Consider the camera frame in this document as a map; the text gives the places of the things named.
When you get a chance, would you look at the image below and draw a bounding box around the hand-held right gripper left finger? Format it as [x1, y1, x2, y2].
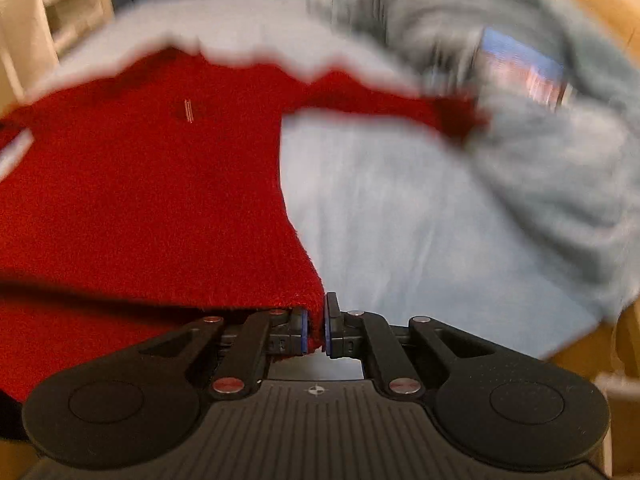
[134, 305, 310, 402]

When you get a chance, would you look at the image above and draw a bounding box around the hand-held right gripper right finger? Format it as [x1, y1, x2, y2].
[322, 292, 497, 397]

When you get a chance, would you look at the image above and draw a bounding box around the red knit sweater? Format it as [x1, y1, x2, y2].
[0, 47, 493, 405]

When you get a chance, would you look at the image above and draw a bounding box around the light blue bed sheet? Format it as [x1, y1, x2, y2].
[0, 0, 601, 361]

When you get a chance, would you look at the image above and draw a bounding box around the grey fluffy cloth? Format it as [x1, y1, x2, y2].
[306, 0, 640, 325]

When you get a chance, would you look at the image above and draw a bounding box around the beige shelf unit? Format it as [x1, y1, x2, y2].
[36, 0, 117, 57]

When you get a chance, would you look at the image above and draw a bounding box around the beige fabric hamper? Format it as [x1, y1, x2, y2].
[0, 0, 55, 116]

